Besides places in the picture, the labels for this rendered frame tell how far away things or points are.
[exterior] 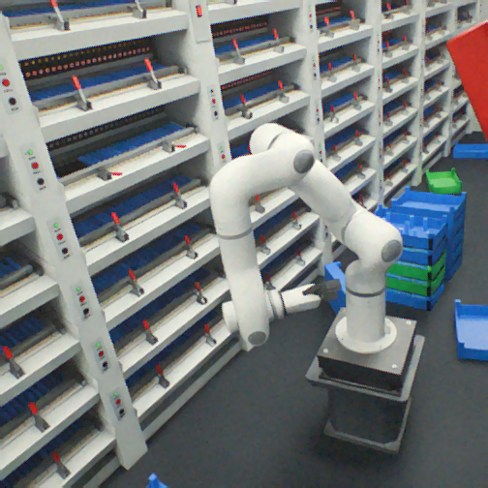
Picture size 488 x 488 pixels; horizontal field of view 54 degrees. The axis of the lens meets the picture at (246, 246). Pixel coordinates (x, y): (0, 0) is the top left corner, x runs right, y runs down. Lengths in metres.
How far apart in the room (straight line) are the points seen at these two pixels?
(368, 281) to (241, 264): 0.41
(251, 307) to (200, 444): 0.79
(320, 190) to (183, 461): 1.08
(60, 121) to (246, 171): 0.53
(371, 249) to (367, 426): 0.66
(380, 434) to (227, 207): 0.96
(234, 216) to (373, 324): 0.61
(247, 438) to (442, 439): 0.66
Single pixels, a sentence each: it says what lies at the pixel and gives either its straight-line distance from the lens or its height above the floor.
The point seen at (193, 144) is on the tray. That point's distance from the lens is 1.69.
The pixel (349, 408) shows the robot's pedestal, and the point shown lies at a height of 0.15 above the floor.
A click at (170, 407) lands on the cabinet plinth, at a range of 1.96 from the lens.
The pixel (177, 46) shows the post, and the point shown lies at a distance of 1.76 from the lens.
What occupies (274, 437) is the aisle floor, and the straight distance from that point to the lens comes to 1.83.
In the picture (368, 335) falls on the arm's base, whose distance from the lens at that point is 1.54.
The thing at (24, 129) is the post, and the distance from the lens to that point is 1.32.
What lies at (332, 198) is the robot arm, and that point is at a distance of 1.23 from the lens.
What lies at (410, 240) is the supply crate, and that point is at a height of 0.35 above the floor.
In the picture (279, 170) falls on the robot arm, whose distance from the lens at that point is 1.07.
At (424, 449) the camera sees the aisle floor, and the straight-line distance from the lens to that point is 1.80.
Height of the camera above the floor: 1.37
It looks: 26 degrees down
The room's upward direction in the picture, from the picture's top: 9 degrees counter-clockwise
